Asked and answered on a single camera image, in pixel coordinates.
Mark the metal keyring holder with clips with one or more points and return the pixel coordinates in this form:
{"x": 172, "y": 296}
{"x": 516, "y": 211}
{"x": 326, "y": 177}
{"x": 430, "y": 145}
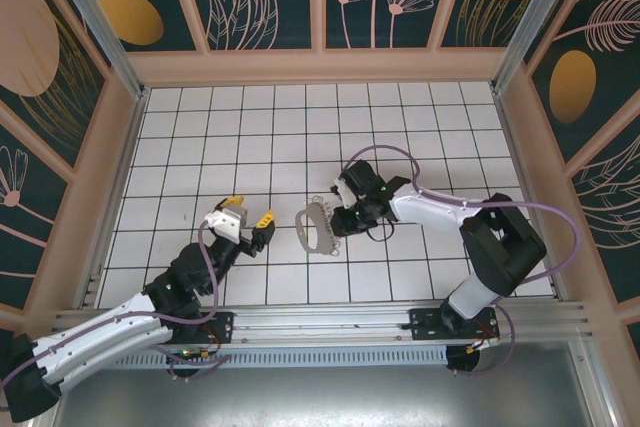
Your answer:
{"x": 327, "y": 232}

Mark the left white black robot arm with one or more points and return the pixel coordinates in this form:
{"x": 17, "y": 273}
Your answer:
{"x": 100, "y": 337}

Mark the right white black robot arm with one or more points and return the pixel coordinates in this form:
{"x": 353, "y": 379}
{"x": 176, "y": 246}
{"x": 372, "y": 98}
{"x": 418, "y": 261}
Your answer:
{"x": 500, "y": 247}

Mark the small circuit board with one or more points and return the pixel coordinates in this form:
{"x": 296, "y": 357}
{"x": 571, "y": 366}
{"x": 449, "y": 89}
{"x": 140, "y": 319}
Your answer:
{"x": 192, "y": 353}

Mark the grey metal sheet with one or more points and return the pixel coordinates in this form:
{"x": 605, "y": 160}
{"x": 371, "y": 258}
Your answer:
{"x": 320, "y": 397}

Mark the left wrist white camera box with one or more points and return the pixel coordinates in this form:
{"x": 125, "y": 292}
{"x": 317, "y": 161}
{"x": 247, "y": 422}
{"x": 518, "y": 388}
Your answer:
{"x": 225, "y": 222}

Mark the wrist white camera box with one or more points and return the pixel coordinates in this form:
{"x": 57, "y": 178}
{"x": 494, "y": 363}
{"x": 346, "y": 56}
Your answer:
{"x": 347, "y": 194}
{"x": 225, "y": 222}

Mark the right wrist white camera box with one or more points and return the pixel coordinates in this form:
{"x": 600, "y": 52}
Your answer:
{"x": 347, "y": 194}

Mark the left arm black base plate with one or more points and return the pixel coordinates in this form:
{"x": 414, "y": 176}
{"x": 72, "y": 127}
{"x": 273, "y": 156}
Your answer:
{"x": 220, "y": 327}

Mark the aluminium frame rail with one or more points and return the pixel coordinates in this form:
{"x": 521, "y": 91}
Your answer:
{"x": 320, "y": 322}

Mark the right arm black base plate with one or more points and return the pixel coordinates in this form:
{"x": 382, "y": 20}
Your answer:
{"x": 425, "y": 324}

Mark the aluminium frame post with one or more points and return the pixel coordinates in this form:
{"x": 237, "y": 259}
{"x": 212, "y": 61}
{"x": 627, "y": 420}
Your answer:
{"x": 532, "y": 22}
{"x": 97, "y": 22}

